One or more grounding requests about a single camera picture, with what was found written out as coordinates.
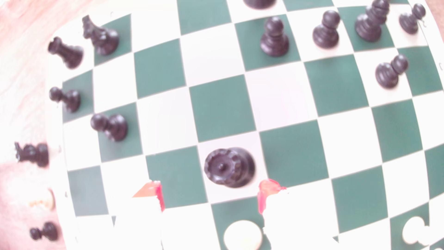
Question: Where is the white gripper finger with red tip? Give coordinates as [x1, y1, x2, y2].
[113, 181, 166, 250]
[257, 179, 339, 250]

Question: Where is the black chess queen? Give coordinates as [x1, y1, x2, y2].
[203, 147, 256, 189]

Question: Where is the white chess knight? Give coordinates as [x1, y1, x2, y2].
[223, 220, 263, 250]

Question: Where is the black chess pawn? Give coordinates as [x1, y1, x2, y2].
[260, 16, 290, 57]
[90, 113, 128, 142]
[312, 10, 341, 49]
[375, 54, 409, 89]
[29, 222, 59, 242]
[398, 3, 426, 35]
[49, 86, 82, 113]

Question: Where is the white chess pawn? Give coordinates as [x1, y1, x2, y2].
[402, 216, 434, 246]
[28, 188, 56, 211]

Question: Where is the black chess knight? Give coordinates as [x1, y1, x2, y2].
[82, 15, 120, 57]
[14, 142, 50, 168]

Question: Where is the green and white chess mat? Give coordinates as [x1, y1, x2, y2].
[45, 0, 444, 250]

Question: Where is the black chess rook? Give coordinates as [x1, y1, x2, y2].
[47, 36, 84, 69]

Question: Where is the black chess bishop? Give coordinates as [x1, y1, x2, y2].
[355, 0, 390, 43]

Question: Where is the black chess king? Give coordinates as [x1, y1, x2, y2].
[242, 0, 277, 10]

